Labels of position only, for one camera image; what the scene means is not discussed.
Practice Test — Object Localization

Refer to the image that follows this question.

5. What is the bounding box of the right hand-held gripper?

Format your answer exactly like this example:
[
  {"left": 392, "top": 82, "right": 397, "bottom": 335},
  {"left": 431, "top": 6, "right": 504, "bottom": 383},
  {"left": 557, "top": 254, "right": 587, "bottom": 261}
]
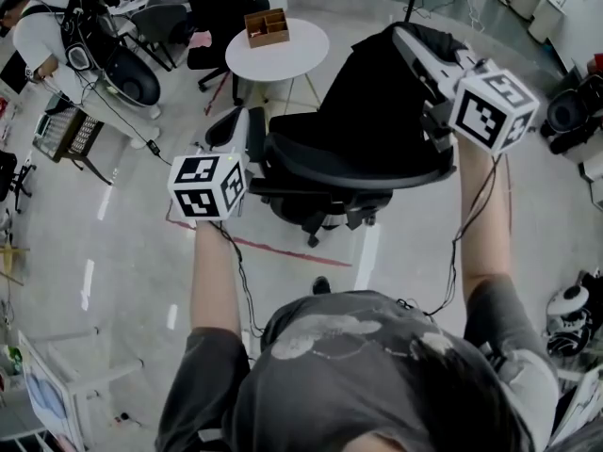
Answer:
[{"left": 392, "top": 24, "right": 541, "bottom": 156}]

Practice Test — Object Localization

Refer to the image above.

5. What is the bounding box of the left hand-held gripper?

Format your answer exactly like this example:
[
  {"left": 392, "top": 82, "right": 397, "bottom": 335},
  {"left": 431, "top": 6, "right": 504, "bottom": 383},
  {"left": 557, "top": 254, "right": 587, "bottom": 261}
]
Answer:
[{"left": 167, "top": 105, "right": 252, "bottom": 224}]

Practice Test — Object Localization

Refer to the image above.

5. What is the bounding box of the black clothing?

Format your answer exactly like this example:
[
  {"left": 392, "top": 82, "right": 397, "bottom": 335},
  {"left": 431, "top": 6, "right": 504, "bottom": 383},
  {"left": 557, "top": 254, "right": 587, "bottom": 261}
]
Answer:
[{"left": 318, "top": 20, "right": 468, "bottom": 162}]

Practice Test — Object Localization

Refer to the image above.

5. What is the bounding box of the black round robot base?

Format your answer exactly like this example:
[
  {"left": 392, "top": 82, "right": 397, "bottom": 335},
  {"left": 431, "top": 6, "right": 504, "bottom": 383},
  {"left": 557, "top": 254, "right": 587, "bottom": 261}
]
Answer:
[{"left": 539, "top": 73, "right": 603, "bottom": 155}]

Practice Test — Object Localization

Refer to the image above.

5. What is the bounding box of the person's left forearm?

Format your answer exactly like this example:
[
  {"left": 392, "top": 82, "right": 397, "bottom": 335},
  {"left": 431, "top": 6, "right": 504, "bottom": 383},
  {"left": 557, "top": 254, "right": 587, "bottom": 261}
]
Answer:
[{"left": 189, "top": 218, "right": 247, "bottom": 337}]

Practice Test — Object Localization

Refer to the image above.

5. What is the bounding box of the person's right forearm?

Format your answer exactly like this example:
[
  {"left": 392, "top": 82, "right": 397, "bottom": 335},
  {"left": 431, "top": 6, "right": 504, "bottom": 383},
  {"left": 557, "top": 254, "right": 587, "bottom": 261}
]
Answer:
[{"left": 452, "top": 132, "right": 515, "bottom": 303}]

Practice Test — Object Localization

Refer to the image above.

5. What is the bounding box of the black and white pod chair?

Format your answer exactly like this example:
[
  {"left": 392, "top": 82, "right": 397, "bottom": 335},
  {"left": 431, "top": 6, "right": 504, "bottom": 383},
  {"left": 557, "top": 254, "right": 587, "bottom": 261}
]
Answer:
[{"left": 100, "top": 43, "right": 162, "bottom": 108}]

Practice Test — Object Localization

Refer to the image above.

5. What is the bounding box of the grey shell chair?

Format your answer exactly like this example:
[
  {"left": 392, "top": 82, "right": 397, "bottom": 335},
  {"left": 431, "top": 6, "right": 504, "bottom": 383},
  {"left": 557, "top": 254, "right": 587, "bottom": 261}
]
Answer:
[{"left": 130, "top": 2, "right": 190, "bottom": 73}]

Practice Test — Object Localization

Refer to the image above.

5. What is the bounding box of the small black swivel chair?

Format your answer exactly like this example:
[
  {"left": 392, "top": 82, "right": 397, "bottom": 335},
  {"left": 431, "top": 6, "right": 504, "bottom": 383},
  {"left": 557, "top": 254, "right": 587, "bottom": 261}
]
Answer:
[{"left": 0, "top": 150, "right": 38, "bottom": 215}]

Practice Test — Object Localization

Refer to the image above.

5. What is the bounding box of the crate of small parts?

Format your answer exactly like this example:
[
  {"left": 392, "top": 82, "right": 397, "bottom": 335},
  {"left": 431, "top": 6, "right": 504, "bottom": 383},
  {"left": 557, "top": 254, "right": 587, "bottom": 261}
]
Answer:
[{"left": 31, "top": 105, "right": 115, "bottom": 186}]

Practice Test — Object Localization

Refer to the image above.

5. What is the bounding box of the round white table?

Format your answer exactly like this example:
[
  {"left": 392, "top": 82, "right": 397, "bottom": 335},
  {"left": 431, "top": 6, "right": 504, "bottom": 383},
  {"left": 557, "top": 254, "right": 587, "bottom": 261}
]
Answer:
[{"left": 224, "top": 16, "right": 331, "bottom": 112}]

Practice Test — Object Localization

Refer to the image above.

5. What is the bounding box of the wooden organizer box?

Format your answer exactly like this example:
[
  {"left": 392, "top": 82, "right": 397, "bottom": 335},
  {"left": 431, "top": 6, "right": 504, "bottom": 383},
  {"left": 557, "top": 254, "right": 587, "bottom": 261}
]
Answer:
[{"left": 243, "top": 8, "right": 291, "bottom": 50}]

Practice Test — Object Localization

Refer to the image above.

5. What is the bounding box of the white metal rack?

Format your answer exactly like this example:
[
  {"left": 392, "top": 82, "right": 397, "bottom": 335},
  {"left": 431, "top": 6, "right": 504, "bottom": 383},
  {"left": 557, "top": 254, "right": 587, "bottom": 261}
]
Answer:
[{"left": 0, "top": 325, "right": 145, "bottom": 452}]

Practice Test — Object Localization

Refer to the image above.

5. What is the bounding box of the person's grey printed t-shirt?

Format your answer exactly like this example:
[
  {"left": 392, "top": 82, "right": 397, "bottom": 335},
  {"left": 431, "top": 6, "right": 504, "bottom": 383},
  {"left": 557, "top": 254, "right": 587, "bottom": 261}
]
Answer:
[{"left": 154, "top": 273, "right": 562, "bottom": 452}]

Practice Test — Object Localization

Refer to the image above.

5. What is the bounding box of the white and black robot head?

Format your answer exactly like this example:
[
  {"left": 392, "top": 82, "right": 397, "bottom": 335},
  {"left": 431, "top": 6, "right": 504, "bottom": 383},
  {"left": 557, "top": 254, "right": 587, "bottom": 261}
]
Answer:
[{"left": 545, "top": 270, "right": 595, "bottom": 358}]

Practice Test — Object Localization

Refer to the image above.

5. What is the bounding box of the white floor cable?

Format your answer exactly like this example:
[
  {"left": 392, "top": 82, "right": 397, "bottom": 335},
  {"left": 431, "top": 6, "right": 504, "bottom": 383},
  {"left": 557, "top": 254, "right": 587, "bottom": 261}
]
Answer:
[{"left": 455, "top": 0, "right": 487, "bottom": 33}]

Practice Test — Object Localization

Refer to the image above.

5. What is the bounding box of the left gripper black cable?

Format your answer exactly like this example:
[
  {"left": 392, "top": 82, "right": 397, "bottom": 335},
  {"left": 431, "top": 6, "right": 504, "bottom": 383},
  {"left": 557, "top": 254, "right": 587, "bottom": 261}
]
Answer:
[{"left": 209, "top": 220, "right": 266, "bottom": 339}]

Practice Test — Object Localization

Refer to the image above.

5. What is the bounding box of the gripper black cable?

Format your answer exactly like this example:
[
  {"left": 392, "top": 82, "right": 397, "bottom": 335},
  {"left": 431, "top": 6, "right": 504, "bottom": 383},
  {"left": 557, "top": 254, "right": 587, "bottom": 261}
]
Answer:
[
  {"left": 209, "top": 220, "right": 266, "bottom": 339},
  {"left": 395, "top": 152, "right": 513, "bottom": 318}
]

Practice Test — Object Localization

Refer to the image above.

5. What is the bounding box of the wooden stick frame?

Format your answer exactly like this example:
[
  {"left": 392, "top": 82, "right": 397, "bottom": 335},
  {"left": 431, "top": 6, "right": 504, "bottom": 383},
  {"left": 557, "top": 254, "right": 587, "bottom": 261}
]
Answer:
[{"left": 0, "top": 244, "right": 30, "bottom": 287}]

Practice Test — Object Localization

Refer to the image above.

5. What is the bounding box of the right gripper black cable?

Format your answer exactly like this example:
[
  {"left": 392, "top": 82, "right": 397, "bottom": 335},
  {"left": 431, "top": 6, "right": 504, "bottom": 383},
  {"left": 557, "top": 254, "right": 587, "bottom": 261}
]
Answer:
[{"left": 395, "top": 152, "right": 513, "bottom": 318}]

